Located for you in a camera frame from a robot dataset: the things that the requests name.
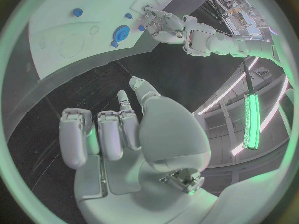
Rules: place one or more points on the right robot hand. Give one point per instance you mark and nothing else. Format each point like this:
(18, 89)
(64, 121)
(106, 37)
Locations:
(172, 134)

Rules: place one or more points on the blue plug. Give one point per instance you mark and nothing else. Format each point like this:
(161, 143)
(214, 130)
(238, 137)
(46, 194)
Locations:
(140, 28)

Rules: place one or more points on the white task board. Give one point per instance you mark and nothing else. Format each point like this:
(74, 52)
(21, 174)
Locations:
(98, 26)

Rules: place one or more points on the blue short cylinder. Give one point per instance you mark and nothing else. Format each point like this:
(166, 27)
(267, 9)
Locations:
(77, 12)

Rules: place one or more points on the glowing light bar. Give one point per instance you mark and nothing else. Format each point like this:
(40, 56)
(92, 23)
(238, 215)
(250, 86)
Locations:
(251, 121)

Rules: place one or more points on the small blue peg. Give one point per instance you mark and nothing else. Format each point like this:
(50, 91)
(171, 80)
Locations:
(128, 15)
(114, 43)

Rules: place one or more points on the workshop machine rack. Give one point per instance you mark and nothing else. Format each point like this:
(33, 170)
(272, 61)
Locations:
(236, 9)

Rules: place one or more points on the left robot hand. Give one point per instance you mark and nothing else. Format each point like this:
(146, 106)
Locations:
(161, 25)

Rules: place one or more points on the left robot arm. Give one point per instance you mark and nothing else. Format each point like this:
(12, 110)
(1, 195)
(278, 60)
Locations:
(224, 43)

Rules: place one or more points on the blue gear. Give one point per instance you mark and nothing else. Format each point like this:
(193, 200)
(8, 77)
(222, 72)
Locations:
(121, 32)

